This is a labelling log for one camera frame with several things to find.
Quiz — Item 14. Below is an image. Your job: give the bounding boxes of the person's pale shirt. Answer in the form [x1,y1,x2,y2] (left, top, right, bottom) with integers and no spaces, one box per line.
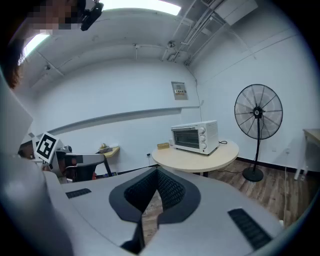
[0,67,35,156]

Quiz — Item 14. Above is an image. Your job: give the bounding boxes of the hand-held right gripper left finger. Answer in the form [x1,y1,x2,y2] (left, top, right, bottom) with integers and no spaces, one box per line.
[53,167,158,256]

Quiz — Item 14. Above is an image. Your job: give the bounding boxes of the white ceiling air conditioner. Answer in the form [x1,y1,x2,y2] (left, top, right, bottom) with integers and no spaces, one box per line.
[213,0,259,26]

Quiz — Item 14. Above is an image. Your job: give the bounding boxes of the person's left forearm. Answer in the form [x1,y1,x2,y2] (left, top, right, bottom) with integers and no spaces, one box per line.
[17,149,36,161]

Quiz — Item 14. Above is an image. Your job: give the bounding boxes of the person's face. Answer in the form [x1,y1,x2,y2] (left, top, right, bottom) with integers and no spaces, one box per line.
[27,0,83,36]

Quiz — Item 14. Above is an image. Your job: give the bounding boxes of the grey wall rail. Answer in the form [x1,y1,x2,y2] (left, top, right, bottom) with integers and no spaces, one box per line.
[37,106,201,138]

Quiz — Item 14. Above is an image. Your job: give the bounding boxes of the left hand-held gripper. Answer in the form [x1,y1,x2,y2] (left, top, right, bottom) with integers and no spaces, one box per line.
[31,131,105,177]

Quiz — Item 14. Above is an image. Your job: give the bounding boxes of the bundle of white ceiling conduits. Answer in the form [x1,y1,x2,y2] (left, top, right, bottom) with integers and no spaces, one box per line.
[161,0,226,66]

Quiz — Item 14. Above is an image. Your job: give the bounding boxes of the grey wall electrical panel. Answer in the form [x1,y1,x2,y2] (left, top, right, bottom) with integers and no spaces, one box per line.
[171,81,189,101]

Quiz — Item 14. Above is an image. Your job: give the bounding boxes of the black head-mounted camera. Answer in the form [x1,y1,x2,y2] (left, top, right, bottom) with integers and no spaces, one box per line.
[79,0,105,32]

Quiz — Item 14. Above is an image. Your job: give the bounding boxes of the long ceiling light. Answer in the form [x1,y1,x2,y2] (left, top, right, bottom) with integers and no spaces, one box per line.
[99,0,182,16]
[23,33,51,57]

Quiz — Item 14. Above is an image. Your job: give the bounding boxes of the white toaster oven housing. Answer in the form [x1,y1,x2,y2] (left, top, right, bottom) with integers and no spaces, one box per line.
[170,119,220,156]

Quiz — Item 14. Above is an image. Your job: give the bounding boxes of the round beige table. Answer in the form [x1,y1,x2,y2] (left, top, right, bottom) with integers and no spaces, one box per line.
[151,139,240,178]

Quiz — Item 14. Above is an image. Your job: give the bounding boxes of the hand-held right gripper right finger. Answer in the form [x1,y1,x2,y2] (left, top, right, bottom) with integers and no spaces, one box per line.
[144,167,285,256]

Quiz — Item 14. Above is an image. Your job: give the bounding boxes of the small yellow wooden desk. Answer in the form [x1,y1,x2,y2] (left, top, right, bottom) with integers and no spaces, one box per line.
[96,146,121,176]

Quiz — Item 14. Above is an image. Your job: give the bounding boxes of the black pedestal fan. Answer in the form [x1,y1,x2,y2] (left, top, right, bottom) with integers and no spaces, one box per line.
[234,83,284,183]

